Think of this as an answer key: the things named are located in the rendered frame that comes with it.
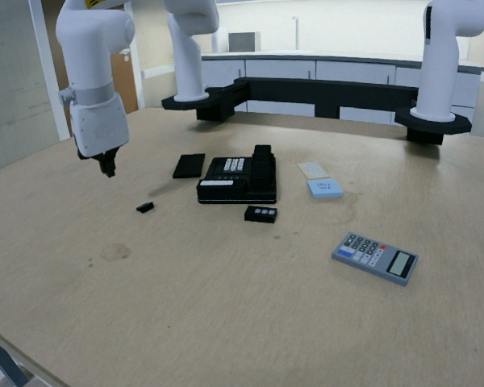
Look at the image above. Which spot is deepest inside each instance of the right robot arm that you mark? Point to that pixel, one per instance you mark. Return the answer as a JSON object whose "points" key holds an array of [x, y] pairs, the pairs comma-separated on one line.
{"points": [[93, 33]]}

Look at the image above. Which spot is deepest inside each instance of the black telephone handset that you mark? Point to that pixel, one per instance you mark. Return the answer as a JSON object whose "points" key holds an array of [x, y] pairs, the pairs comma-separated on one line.
{"points": [[261, 167]]}

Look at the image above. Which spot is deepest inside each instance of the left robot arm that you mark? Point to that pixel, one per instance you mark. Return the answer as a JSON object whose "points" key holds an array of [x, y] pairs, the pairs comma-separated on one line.
{"points": [[443, 20]]}

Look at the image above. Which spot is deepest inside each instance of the grey pocket calculator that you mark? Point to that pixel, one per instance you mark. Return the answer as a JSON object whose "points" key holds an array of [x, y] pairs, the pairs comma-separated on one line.
{"points": [[381, 260]]}

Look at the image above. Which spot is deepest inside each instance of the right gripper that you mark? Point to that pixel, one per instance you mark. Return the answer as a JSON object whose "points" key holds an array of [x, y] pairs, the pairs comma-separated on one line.
{"points": [[99, 128]]}

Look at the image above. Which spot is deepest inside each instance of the black key fob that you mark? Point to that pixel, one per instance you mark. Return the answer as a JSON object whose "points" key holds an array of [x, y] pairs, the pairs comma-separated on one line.
{"points": [[260, 214]]}

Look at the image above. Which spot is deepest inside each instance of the light blue sticky note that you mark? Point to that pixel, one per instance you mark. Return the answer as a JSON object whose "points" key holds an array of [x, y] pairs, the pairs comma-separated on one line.
{"points": [[324, 188]]}

